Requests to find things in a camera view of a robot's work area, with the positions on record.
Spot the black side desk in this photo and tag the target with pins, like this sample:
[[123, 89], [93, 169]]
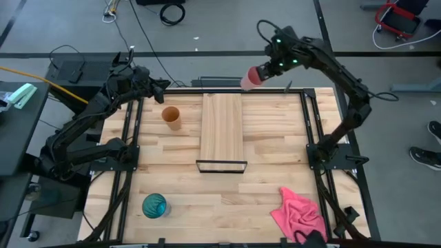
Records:
[[15, 131]]

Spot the orange plastic cup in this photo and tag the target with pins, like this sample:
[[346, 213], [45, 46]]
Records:
[[171, 118]]

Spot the red and black cart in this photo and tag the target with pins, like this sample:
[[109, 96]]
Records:
[[398, 19]]

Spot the pink plastic cup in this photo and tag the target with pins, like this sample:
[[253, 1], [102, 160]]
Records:
[[250, 80]]

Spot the mint green stapler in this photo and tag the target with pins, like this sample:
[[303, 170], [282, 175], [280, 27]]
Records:
[[22, 95]]

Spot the grey metal floor bracket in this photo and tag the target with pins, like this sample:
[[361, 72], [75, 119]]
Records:
[[417, 87]]

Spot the black caster wheel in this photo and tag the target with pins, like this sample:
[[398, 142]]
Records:
[[33, 236]]

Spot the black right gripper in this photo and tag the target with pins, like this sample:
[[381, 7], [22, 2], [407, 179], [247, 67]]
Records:
[[275, 67]]

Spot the black metal table frame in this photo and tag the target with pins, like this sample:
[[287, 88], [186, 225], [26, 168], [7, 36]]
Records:
[[311, 127]]

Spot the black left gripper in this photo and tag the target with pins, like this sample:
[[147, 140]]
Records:
[[146, 84]]

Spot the black computer case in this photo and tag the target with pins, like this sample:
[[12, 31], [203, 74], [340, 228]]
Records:
[[86, 72]]

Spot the person's black shoe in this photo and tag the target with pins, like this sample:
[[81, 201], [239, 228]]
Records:
[[435, 130], [425, 157]]

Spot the pink cloth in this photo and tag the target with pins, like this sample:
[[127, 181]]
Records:
[[299, 215]]

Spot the wooden shelf with black bracket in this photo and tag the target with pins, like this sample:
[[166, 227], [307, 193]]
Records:
[[221, 131]]

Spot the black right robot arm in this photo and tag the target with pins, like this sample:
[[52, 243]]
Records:
[[348, 82]]

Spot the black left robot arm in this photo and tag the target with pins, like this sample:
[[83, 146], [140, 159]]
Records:
[[79, 117]]

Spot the teal ribbed glass cup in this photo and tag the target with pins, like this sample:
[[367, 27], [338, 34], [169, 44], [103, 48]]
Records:
[[155, 206]]

